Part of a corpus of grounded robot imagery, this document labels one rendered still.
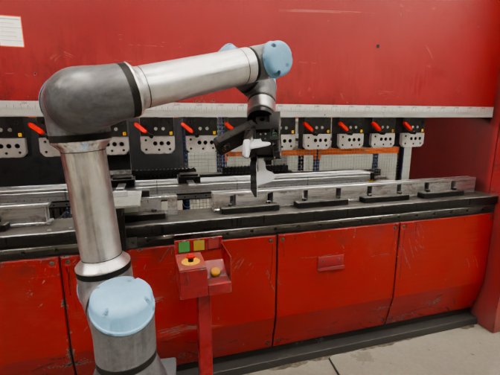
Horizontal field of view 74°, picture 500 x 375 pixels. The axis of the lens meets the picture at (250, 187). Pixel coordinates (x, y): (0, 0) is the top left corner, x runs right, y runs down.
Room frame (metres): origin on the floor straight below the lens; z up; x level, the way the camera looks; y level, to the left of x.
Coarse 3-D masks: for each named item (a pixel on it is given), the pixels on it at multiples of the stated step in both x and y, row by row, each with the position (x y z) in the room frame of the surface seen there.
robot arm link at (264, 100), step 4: (256, 96) 0.88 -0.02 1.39; (260, 96) 0.87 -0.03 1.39; (264, 96) 0.87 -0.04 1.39; (268, 96) 0.88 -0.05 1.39; (252, 100) 0.87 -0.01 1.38; (256, 100) 0.86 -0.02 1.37; (260, 100) 0.86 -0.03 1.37; (264, 100) 0.86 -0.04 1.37; (268, 100) 0.86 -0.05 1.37; (272, 100) 0.88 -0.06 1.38; (248, 104) 0.89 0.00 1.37; (252, 104) 0.86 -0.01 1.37; (256, 104) 0.85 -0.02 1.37; (260, 104) 0.85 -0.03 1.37; (264, 104) 0.85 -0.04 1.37; (268, 104) 0.85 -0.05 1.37; (272, 104) 0.87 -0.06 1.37; (248, 108) 0.87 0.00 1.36; (252, 108) 0.86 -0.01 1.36; (272, 108) 0.86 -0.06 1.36; (248, 112) 0.87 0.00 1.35
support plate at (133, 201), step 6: (132, 192) 1.48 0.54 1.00; (138, 192) 1.48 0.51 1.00; (114, 198) 1.37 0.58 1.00; (120, 198) 1.37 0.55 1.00; (126, 198) 1.37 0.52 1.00; (132, 198) 1.37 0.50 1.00; (138, 198) 1.37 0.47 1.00; (120, 204) 1.26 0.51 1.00; (126, 204) 1.26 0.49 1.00; (132, 204) 1.26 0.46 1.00; (138, 204) 1.26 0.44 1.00
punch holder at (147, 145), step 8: (144, 120) 1.50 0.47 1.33; (152, 120) 1.50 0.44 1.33; (160, 120) 1.51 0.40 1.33; (168, 120) 1.52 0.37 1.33; (144, 128) 1.50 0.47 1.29; (152, 128) 1.50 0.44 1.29; (160, 128) 1.51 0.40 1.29; (168, 128) 1.52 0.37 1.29; (144, 136) 1.50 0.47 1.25; (160, 136) 1.51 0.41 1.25; (168, 136) 1.52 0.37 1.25; (144, 144) 1.49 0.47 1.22; (152, 144) 1.50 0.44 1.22; (160, 144) 1.51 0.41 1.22; (168, 144) 1.54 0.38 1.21; (144, 152) 1.49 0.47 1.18; (152, 152) 1.50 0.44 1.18; (160, 152) 1.51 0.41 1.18; (168, 152) 1.52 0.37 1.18
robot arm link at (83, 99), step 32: (128, 64) 0.59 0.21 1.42; (160, 64) 0.63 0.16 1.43; (192, 64) 0.65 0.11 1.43; (224, 64) 0.69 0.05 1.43; (256, 64) 0.73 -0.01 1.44; (288, 64) 0.75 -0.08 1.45; (64, 96) 0.55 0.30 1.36; (96, 96) 0.55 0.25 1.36; (128, 96) 0.57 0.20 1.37; (160, 96) 0.61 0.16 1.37; (192, 96) 0.67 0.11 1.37; (64, 128) 0.59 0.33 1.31; (96, 128) 0.58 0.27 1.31
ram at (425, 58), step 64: (0, 0) 1.36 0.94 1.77; (64, 0) 1.42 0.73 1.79; (128, 0) 1.49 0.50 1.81; (192, 0) 1.56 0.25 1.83; (256, 0) 1.64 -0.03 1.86; (320, 0) 1.73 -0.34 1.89; (384, 0) 1.83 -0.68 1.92; (448, 0) 1.94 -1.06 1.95; (0, 64) 1.35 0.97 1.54; (64, 64) 1.42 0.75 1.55; (320, 64) 1.73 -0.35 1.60; (384, 64) 1.84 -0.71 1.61; (448, 64) 1.95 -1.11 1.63
